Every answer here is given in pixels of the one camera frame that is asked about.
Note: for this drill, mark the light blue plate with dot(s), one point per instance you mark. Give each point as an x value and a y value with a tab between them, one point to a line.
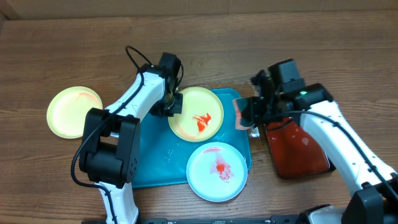
217	172

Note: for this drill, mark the yellow plate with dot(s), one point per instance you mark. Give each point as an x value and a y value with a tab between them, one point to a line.
67	111

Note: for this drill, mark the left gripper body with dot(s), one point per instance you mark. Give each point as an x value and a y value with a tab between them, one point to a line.
168	106

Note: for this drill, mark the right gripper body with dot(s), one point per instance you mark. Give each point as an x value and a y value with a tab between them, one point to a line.
267	110

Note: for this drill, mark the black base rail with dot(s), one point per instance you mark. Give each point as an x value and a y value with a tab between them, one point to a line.
275	219

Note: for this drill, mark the red-stained sponge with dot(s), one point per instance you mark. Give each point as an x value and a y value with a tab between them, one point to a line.
243	113

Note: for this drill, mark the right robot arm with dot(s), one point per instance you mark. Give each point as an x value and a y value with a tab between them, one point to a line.
372	183

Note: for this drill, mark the yellow-green plate top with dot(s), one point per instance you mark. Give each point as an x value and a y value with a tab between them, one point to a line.
201	117

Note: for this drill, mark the teal plastic tray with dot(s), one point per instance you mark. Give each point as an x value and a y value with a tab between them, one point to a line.
164	156

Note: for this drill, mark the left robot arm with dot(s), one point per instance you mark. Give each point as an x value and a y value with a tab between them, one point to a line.
109	153

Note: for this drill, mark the black tray with red liquid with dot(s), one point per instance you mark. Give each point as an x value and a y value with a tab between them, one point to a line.
294	152

